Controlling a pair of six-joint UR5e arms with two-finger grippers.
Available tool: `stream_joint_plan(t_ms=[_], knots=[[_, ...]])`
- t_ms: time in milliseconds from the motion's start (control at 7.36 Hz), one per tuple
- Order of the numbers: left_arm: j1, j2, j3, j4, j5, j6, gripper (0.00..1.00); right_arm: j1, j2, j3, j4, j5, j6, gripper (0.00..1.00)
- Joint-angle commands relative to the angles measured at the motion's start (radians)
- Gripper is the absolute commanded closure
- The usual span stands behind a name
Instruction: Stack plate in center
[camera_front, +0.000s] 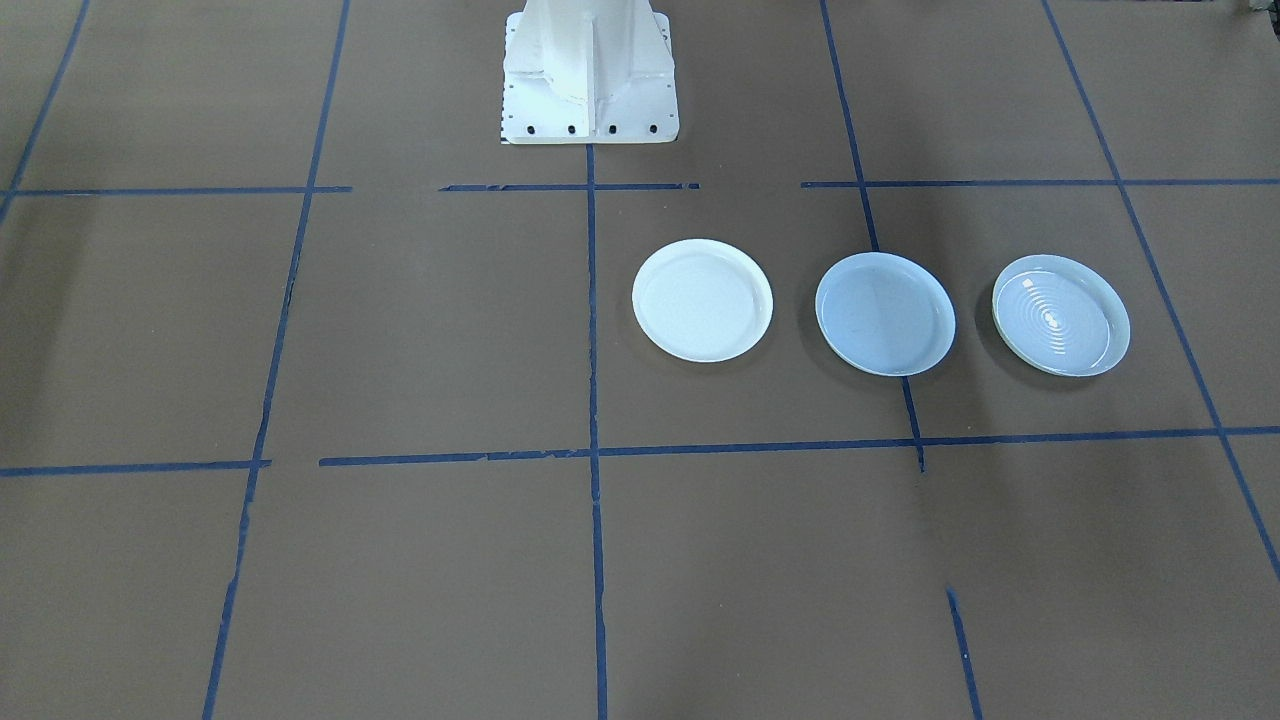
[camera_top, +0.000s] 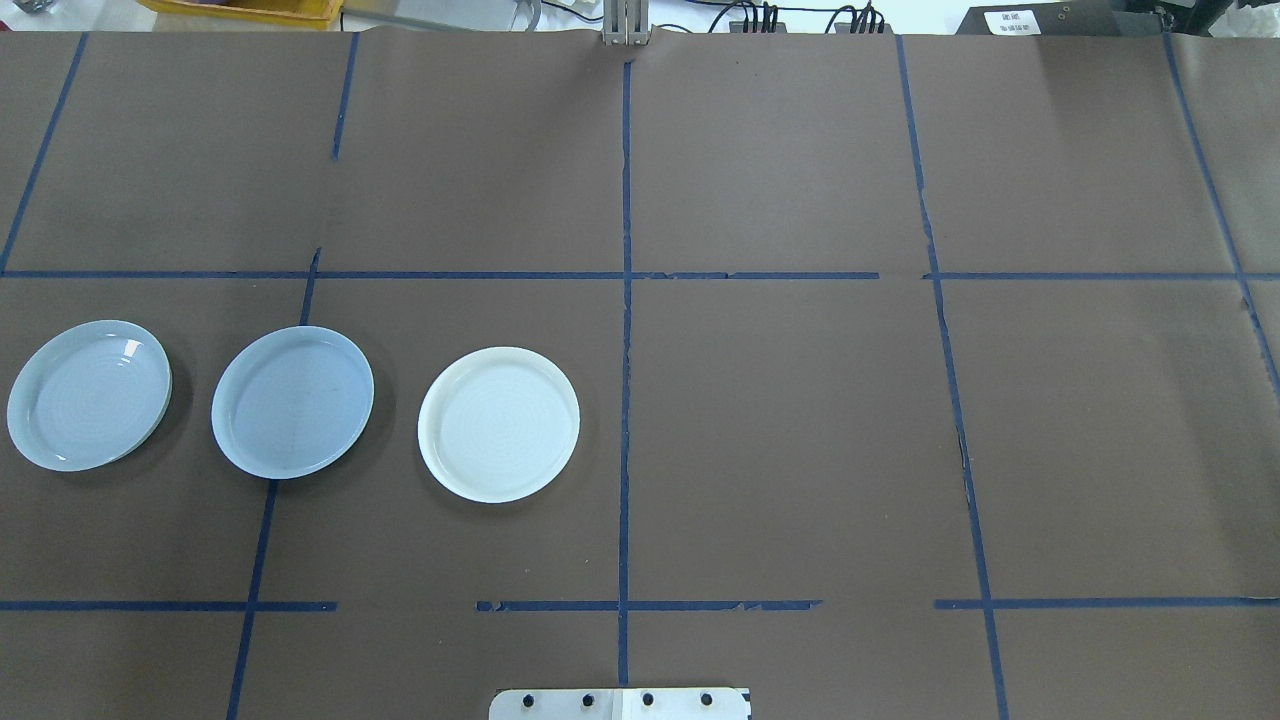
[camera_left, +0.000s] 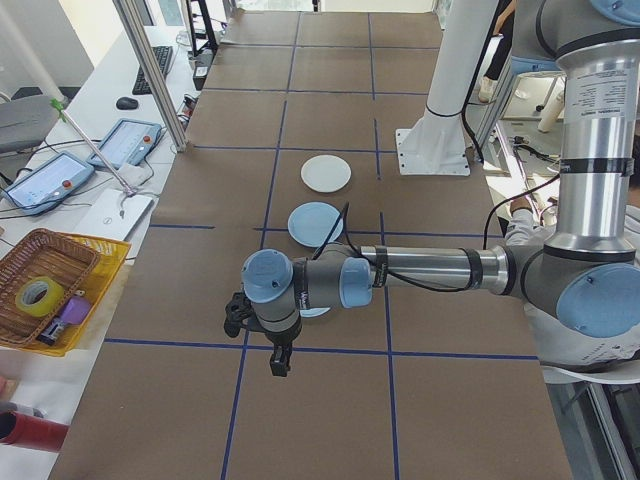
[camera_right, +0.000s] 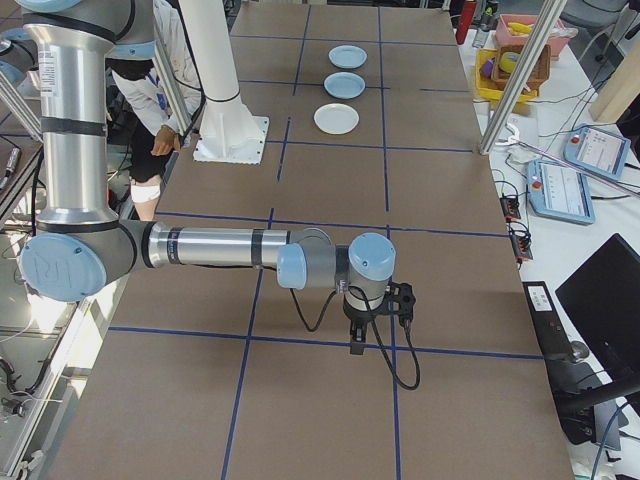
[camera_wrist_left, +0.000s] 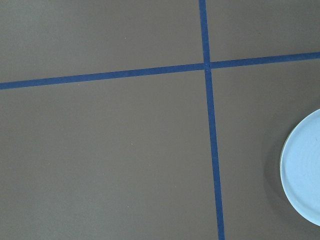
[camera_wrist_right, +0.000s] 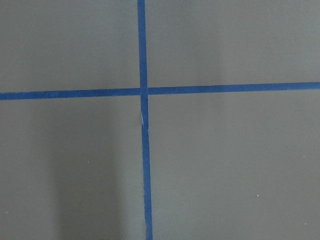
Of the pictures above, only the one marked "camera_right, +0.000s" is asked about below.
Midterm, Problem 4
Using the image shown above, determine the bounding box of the blue grey teach pendant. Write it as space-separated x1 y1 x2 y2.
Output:
562 125 632 180
525 158 597 225

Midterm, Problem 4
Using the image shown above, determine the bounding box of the thin metal rod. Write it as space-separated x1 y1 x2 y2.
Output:
514 139 640 194

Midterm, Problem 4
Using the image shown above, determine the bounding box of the blue cable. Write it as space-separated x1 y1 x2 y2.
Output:
592 399 631 480

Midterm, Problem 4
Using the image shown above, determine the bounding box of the pink white plastic tray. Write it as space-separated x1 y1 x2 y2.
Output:
494 12 574 61

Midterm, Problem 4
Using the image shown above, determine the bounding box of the brown wicker basket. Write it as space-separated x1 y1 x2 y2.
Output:
492 43 552 94

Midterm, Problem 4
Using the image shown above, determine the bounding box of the black box with white label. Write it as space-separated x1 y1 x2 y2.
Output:
522 280 586 361

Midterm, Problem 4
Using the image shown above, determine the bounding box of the person in white coat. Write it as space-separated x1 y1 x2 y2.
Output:
104 0 209 224

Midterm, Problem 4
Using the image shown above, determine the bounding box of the white plastic gripper tool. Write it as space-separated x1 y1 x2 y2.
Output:
499 122 524 149

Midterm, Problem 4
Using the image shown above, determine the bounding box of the aluminium frame bar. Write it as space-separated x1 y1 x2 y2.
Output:
149 0 196 139

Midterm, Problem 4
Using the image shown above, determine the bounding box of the grey V-frame metal bar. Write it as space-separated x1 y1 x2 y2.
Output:
0 74 44 144

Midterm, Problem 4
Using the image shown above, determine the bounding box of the white pedestal column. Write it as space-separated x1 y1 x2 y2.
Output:
177 0 271 166

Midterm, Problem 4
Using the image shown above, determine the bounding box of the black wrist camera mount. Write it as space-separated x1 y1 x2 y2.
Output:
382 281 417 329

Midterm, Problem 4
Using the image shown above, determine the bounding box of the black monitor screen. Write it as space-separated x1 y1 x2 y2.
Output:
554 232 640 384

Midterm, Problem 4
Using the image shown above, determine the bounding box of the black wrist loop cable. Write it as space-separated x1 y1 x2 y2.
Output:
288 284 336 334

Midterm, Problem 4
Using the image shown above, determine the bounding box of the aluminium frame post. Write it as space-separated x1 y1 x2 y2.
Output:
474 0 571 156

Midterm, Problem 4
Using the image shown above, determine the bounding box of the light blue round plate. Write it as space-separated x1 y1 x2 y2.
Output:
327 44 370 70
322 71 367 100

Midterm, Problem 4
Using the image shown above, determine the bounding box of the grey office chair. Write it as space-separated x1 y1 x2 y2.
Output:
559 0 640 51

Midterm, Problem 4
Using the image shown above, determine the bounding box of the yellow plastic bin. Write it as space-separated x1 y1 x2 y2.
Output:
473 47 539 104

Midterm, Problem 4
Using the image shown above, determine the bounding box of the bystander bare hand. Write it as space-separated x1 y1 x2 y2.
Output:
151 125 182 157

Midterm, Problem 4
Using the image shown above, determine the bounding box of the beige wooden board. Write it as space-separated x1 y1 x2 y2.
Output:
592 37 640 124

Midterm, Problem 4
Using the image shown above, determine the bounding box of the white round plate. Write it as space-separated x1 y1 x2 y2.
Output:
313 102 361 136

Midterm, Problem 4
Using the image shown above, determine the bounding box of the orange black hub box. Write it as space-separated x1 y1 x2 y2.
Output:
509 232 534 262
499 195 522 224

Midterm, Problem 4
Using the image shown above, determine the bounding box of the aluminium table edge rail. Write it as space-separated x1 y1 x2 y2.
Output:
0 277 134 480

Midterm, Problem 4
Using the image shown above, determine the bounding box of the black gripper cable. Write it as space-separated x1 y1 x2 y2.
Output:
349 285 422 391

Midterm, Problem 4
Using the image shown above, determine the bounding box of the yellow tape roll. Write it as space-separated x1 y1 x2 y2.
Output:
499 49 524 74

